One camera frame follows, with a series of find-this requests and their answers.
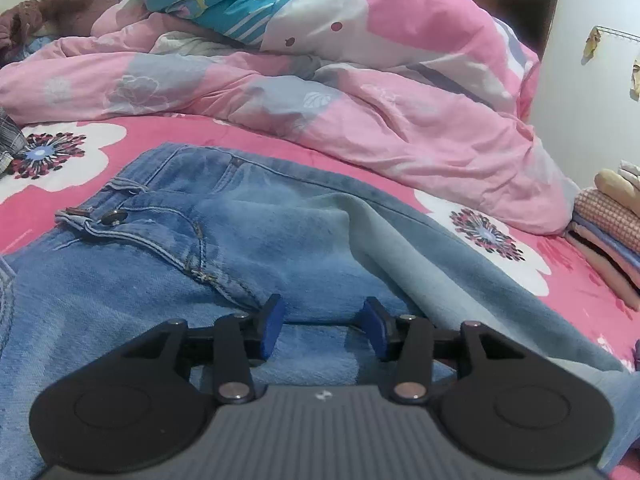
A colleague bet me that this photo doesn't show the light blue cloth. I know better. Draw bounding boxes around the light blue cloth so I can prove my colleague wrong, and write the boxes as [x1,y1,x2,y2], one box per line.
[17,35,58,56]

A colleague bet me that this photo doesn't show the pink floral bed sheet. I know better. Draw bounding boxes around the pink floral bed sheet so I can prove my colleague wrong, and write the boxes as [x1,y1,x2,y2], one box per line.
[0,115,640,480]

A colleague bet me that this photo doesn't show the stack of folded clothes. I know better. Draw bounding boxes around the stack of folded clothes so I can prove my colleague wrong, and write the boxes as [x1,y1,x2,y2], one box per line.
[565,160,640,311]

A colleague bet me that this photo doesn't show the white grey cloth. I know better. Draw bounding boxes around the white grey cloth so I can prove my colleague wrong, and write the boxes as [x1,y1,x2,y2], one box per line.
[150,30,241,58]

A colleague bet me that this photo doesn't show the dark wooden door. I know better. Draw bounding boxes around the dark wooden door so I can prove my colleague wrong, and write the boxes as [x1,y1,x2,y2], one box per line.
[445,0,561,61]

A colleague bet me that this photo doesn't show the black white plaid shirt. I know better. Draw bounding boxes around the black white plaid shirt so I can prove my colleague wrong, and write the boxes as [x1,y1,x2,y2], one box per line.
[0,107,26,176]

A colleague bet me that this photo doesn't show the pink grey floral duvet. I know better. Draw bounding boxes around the pink grey floral duvet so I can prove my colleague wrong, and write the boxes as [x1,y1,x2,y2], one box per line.
[0,10,581,236]

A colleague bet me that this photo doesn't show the blue denim jeans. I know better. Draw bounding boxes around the blue denim jeans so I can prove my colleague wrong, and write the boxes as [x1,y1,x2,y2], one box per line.
[0,142,640,480]

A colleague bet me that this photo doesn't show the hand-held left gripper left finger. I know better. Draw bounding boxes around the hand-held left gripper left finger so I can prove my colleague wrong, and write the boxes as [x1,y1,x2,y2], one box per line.
[120,292,287,405]

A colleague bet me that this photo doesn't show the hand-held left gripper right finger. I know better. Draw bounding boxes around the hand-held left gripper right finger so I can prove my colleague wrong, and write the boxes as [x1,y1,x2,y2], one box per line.
[361,296,521,405]

